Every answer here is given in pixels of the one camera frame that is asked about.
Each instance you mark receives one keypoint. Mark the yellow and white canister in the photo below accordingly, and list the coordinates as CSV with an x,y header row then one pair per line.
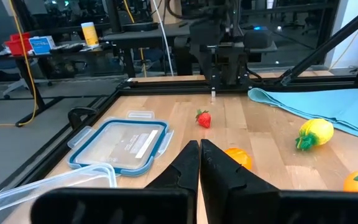
x,y
90,34

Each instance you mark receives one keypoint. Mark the red plastic bin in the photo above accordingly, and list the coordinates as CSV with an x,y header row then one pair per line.
x,y
15,45

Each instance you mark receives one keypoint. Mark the black clamp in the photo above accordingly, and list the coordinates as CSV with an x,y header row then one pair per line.
x,y
79,115

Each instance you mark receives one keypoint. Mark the black device with indicator light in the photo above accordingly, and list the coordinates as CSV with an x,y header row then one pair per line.
x,y
258,37

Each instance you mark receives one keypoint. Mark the plain orange toy fruit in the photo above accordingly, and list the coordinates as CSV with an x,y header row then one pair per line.
x,y
242,157

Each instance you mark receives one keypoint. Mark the clear lid with blue rim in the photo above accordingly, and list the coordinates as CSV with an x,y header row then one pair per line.
x,y
120,144

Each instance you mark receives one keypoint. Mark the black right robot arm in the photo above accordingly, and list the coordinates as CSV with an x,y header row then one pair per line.
x,y
225,62

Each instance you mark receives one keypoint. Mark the blue box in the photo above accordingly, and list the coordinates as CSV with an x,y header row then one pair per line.
x,y
41,45

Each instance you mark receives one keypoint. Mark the yellow toy pineapple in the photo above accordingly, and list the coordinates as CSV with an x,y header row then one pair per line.
x,y
317,132

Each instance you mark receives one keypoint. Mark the black side desk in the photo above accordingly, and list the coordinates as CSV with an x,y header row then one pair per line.
x,y
42,109

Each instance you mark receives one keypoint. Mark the light blue cloth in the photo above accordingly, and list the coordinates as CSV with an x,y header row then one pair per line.
x,y
322,105

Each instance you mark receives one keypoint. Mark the clear plastic container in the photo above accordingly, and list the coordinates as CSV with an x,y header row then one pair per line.
x,y
42,189

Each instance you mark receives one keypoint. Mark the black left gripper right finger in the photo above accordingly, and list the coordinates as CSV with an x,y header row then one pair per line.
x,y
228,193

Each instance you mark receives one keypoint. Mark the grey office chair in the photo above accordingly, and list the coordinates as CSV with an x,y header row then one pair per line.
x,y
20,87

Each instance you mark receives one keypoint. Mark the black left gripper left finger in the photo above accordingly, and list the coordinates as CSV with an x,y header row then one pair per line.
x,y
182,174

